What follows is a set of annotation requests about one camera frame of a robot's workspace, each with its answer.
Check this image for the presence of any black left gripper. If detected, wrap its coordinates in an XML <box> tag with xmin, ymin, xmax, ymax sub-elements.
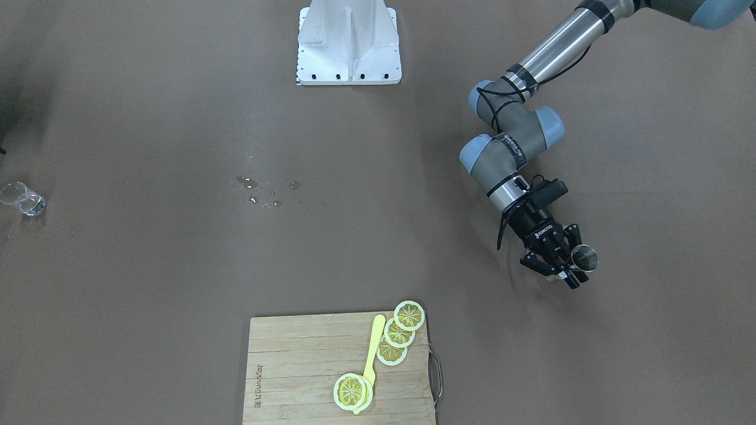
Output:
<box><xmin>509</xmin><ymin>204</ymin><xmax>591</xmax><ymax>289</ymax></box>

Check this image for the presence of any steel double jigger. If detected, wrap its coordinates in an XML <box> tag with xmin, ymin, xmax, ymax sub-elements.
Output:
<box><xmin>546</xmin><ymin>244</ymin><xmax>599</xmax><ymax>289</ymax></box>

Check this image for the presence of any clear glass cup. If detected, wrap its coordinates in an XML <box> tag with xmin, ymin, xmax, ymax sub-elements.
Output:
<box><xmin>1</xmin><ymin>181</ymin><xmax>47</xmax><ymax>216</ymax></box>

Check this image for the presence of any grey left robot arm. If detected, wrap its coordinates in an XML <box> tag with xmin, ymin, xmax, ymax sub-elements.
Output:
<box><xmin>460</xmin><ymin>1</ymin><xmax>754</xmax><ymax>289</ymax></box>

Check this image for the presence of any lemon slice middle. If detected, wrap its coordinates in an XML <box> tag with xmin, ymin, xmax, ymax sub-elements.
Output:
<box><xmin>384</xmin><ymin>318</ymin><xmax>416</xmax><ymax>349</ymax></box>

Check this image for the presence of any lemon slice lower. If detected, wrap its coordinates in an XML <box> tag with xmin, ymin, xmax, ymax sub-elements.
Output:
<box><xmin>376</xmin><ymin>337</ymin><xmax>408</xmax><ymax>367</ymax></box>

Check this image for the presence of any yellow plastic knife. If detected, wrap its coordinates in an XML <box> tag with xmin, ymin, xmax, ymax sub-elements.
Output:
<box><xmin>352</xmin><ymin>314</ymin><xmax>386</xmax><ymax>415</ymax></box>

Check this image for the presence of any bamboo cutting board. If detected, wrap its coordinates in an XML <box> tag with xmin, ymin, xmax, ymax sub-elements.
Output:
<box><xmin>242</xmin><ymin>312</ymin><xmax>437</xmax><ymax>424</ymax></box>

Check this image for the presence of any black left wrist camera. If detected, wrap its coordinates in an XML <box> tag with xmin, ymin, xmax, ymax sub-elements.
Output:
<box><xmin>523</xmin><ymin>178</ymin><xmax>569</xmax><ymax>210</ymax></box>

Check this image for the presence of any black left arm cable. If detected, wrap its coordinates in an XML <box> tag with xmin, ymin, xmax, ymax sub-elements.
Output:
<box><xmin>475</xmin><ymin>44</ymin><xmax>591</xmax><ymax>251</ymax></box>

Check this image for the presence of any metal cutting board handle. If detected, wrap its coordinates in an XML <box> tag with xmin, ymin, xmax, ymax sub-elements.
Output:
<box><xmin>428</xmin><ymin>342</ymin><xmax>445</xmax><ymax>412</ymax></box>

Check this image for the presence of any lemon slice near handle end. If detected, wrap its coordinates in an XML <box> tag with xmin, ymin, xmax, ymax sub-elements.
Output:
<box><xmin>333</xmin><ymin>373</ymin><xmax>374</xmax><ymax>415</ymax></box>

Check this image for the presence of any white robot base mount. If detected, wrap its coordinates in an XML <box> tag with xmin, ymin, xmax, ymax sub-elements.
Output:
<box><xmin>295</xmin><ymin>1</ymin><xmax>402</xmax><ymax>86</ymax></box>

